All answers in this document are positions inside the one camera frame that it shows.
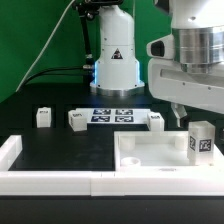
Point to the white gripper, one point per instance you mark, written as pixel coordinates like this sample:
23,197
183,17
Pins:
204,91

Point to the white square table top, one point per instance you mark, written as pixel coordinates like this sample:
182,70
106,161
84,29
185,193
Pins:
142,150

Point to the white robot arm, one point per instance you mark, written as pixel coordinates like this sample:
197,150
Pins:
186,67

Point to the white U-shaped fence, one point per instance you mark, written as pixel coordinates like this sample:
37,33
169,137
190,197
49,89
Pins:
204,180

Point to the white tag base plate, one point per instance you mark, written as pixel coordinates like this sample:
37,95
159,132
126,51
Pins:
114,115

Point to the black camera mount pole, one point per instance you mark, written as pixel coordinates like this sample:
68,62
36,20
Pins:
87,11

